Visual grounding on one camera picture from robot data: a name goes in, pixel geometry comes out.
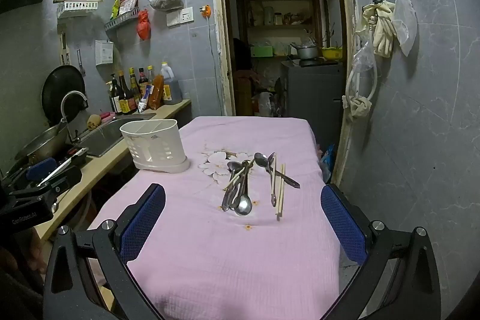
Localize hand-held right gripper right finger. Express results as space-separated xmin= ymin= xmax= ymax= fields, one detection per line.
xmin=320 ymin=184 xmax=442 ymax=320

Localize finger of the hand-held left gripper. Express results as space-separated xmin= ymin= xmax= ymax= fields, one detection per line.
xmin=9 ymin=166 xmax=84 ymax=198
xmin=25 ymin=157 xmax=59 ymax=182

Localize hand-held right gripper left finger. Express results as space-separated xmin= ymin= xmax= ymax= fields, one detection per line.
xmin=42 ymin=183 xmax=167 ymax=320

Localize white plastic utensil holder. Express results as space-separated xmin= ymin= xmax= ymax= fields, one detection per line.
xmin=120 ymin=119 xmax=191 ymax=174

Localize person's left hand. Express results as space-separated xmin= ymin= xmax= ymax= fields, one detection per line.
xmin=14 ymin=226 xmax=49 ymax=278

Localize steel wok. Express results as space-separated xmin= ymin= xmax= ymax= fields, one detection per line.
xmin=14 ymin=118 xmax=70 ymax=160

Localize beige kitchen counter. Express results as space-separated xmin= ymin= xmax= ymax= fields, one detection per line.
xmin=32 ymin=99 xmax=192 ymax=242

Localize steel sink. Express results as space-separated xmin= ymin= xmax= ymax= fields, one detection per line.
xmin=73 ymin=112 xmax=157 ymax=158

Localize chrome faucet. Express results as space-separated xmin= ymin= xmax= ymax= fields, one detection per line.
xmin=60 ymin=91 xmax=89 ymax=126

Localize black wok pan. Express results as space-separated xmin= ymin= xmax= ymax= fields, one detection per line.
xmin=40 ymin=65 xmax=86 ymax=126

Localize pink tablecloth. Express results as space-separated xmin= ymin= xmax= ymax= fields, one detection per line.
xmin=87 ymin=115 xmax=342 ymax=320

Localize dark sauce bottle red label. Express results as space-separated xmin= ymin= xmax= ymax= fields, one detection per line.
xmin=118 ymin=70 xmax=136 ymax=115

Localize knotted cream cloth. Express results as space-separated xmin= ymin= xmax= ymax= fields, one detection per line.
xmin=342 ymin=95 xmax=373 ymax=122

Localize blue and white packet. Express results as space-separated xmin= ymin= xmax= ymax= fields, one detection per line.
xmin=137 ymin=84 xmax=155 ymax=114

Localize yellow-capped sauce bottle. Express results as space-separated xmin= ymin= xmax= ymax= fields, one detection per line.
xmin=128 ymin=67 xmax=142 ymax=107

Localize grey cabinet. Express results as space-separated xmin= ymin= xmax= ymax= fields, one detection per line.
xmin=280 ymin=59 xmax=345 ymax=149

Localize dark-capped sauce bottle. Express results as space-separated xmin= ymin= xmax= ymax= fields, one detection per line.
xmin=137 ymin=67 xmax=149 ymax=96

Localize large dark oil jug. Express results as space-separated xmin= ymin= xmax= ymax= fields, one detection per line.
xmin=160 ymin=61 xmax=184 ymax=105

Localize white plastic bag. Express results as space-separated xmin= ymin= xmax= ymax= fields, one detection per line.
xmin=259 ymin=91 xmax=282 ymax=117

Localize grey corner shelf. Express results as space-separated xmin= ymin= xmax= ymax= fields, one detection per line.
xmin=104 ymin=8 xmax=139 ymax=32

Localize yellow bowl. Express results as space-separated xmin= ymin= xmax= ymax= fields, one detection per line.
xmin=321 ymin=46 xmax=344 ymax=61

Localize red plastic bag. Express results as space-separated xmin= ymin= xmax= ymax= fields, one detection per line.
xmin=137 ymin=9 xmax=151 ymax=40

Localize metal pot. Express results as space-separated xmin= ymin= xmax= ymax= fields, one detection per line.
xmin=290 ymin=43 xmax=322 ymax=60

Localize dry plant twigs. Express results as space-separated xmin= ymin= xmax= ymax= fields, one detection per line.
xmin=322 ymin=23 xmax=337 ymax=48

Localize green box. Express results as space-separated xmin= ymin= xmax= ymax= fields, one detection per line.
xmin=250 ymin=45 xmax=275 ymax=58

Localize white mesh bag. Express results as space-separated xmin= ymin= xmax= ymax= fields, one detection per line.
xmin=391 ymin=0 xmax=418 ymax=57

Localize small dark-handled knife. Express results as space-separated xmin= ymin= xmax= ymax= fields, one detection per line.
xmin=273 ymin=170 xmax=301 ymax=190

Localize white wall box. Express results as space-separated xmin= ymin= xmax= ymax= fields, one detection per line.
xmin=95 ymin=40 xmax=114 ymax=66

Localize white wall rack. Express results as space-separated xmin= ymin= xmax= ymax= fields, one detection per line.
xmin=56 ymin=0 xmax=103 ymax=19

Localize white power cable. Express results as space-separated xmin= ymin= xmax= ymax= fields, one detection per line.
xmin=207 ymin=18 xmax=223 ymax=111

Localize worn wooden door frame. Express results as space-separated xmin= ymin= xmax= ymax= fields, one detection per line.
xmin=209 ymin=0 xmax=361 ymax=186

